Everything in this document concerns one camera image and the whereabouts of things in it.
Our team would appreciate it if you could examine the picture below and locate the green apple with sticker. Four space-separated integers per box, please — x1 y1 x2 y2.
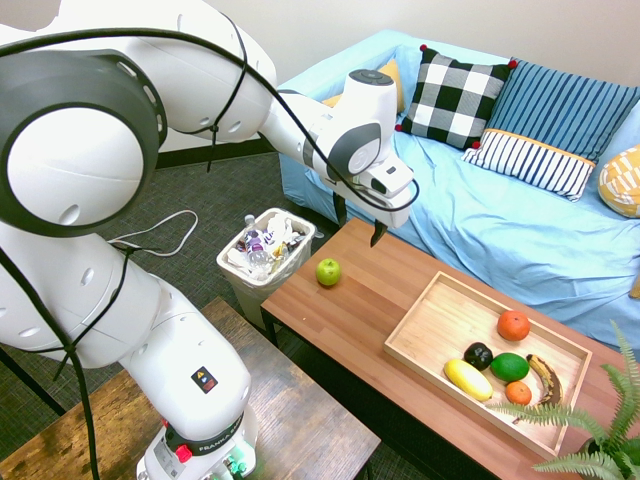
314 257 342 287

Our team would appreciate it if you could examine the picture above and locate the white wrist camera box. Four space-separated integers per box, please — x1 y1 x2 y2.
367 158 416 199

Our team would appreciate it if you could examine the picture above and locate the plain yellow pillow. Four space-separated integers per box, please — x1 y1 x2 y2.
319 58 407 114

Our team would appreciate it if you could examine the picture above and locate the small orange fruit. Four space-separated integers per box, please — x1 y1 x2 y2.
504 380 533 406

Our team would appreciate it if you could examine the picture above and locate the wooden coffee table black frame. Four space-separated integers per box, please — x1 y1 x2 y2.
259 215 640 480

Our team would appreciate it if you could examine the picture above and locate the white trash bin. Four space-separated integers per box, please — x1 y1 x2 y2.
215 207 317 331

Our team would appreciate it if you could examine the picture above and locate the white cable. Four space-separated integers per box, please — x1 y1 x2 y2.
107 209 199 259

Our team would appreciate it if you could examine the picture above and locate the green fern plant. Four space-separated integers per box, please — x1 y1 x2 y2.
487 319 640 480

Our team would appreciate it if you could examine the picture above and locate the blue striped pillow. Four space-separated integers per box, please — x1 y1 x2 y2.
487 58 640 164

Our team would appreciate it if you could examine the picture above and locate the clear plastic bottle purple label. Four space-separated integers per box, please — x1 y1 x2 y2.
244 234 274 269

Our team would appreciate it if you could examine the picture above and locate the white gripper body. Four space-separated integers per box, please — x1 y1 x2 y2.
329 175 413 231

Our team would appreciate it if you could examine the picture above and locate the yellow oblong fruit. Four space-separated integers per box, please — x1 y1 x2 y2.
443 358 495 403

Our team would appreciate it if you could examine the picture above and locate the rustic dark wood stand table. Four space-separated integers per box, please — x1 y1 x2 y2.
0 295 382 480

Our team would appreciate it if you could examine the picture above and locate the black round fruit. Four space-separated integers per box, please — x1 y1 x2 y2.
463 342 495 372

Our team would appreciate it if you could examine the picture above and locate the large orange fruit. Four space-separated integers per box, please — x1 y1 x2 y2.
496 309 532 343

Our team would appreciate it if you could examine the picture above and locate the overripe brown banana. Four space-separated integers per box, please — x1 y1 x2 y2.
524 353 565 407

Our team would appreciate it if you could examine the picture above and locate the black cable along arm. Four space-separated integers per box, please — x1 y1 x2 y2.
0 9 421 480

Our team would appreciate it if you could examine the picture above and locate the black white checkered pillow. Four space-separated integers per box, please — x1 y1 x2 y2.
394 43 519 151

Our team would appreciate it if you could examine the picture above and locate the green oval fruit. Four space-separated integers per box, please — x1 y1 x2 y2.
489 352 530 383

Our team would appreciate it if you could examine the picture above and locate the yellow white patterned pillow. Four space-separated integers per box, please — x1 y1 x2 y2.
597 144 640 219

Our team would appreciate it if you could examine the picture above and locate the white navy striped pillow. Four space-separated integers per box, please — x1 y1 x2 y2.
460 128 597 203

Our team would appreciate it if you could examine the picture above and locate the wooden rectangular tray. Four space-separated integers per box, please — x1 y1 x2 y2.
383 270 594 459

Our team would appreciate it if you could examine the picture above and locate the light blue covered couch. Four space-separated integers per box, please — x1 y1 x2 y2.
277 28 640 361

